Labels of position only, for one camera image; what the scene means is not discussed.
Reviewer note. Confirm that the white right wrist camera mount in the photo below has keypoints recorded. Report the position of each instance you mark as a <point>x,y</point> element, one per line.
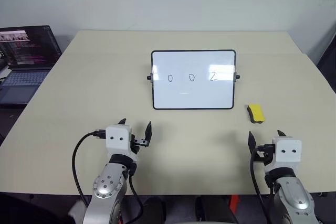
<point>288,155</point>

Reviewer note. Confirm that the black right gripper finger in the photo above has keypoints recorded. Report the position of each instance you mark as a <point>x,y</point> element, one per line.
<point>252,142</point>
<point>282,134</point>

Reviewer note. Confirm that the small pale object under table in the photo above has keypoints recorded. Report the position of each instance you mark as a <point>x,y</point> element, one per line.
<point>78,209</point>

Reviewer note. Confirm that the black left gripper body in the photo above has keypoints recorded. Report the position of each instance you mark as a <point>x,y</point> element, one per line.
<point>134,148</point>

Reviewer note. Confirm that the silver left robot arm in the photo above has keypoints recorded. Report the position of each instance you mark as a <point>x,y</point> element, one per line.
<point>107,184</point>

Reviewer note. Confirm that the black-framed tabletop whiteboard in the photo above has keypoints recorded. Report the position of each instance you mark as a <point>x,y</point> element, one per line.
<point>193,79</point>

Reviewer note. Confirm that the orange-red frame leg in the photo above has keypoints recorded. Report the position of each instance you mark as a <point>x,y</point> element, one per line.
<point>233,201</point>

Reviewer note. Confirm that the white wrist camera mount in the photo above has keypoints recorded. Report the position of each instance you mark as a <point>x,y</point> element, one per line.
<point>288,155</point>
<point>118,142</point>

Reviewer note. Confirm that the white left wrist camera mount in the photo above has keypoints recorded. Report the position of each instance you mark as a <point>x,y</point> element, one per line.
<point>118,142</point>

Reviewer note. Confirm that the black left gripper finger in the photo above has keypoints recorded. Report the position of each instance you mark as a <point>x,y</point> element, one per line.
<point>148,133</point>
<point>124,122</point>

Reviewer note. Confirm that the dark rounded shape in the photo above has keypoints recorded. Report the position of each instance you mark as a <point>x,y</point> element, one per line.
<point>155,211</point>

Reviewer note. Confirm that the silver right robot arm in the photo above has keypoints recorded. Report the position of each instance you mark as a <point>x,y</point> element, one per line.
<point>291,195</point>

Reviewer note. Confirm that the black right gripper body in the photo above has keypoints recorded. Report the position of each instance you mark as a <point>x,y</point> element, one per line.
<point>260,158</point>

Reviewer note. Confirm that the open blue-grey laptop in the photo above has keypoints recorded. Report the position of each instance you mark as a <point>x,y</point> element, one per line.
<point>29,51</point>

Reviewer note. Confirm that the yellow whiteboard eraser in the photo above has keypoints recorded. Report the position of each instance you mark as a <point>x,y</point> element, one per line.
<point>256,112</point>

